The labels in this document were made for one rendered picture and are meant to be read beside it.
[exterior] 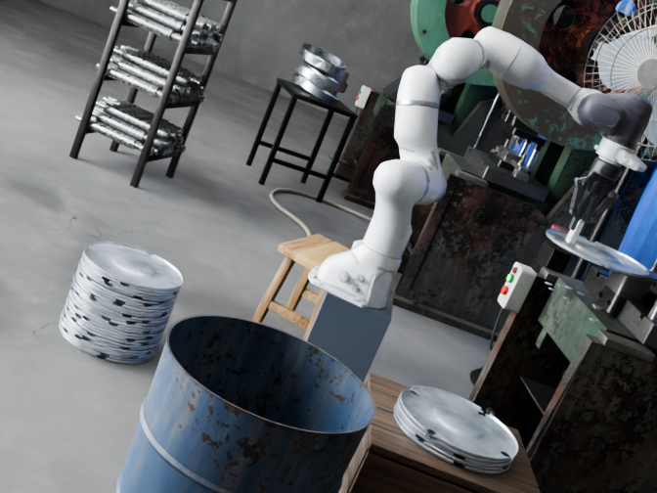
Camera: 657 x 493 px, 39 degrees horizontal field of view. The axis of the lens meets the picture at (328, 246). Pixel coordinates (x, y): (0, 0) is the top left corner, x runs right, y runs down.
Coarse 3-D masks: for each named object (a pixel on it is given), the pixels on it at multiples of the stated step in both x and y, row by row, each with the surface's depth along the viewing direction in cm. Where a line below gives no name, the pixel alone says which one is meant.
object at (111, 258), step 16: (96, 256) 263; (112, 256) 268; (128, 256) 271; (144, 256) 278; (112, 272) 257; (128, 272) 261; (144, 272) 264; (160, 272) 271; (176, 272) 276; (144, 288) 255; (160, 288) 260; (176, 288) 264
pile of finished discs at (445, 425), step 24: (408, 408) 209; (432, 408) 215; (456, 408) 221; (480, 408) 226; (408, 432) 205; (432, 432) 204; (456, 432) 207; (480, 432) 211; (504, 432) 218; (456, 456) 200; (480, 456) 200; (504, 456) 206
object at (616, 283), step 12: (612, 276) 258; (624, 276) 252; (648, 276) 250; (612, 288) 256; (624, 288) 252; (636, 288) 252; (648, 288) 252; (600, 300) 260; (612, 300) 254; (636, 300) 253; (612, 312) 254
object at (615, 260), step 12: (552, 240) 248; (564, 240) 255; (576, 240) 261; (576, 252) 241; (588, 252) 248; (600, 252) 252; (612, 252) 262; (612, 264) 246; (624, 264) 252; (636, 264) 258; (636, 276) 242
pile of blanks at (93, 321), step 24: (72, 288) 265; (96, 288) 255; (120, 288) 256; (72, 312) 261; (96, 312) 257; (120, 312) 256; (144, 312) 260; (168, 312) 268; (72, 336) 260; (96, 336) 258; (120, 336) 259; (144, 336) 262; (120, 360) 263; (144, 360) 267
